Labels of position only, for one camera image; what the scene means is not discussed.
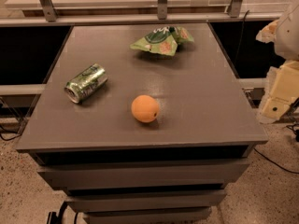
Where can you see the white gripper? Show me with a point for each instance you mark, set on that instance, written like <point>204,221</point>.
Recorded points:
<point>288,36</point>

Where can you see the orange fruit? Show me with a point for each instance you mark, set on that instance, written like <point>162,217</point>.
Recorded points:
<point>145,108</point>

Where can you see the green chip bag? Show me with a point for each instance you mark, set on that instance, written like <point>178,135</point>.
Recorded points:
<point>163,41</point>

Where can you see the green soda can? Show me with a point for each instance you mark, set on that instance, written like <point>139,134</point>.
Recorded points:
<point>86,83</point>

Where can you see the metal glass railing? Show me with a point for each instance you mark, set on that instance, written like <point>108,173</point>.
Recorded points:
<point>18,13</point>

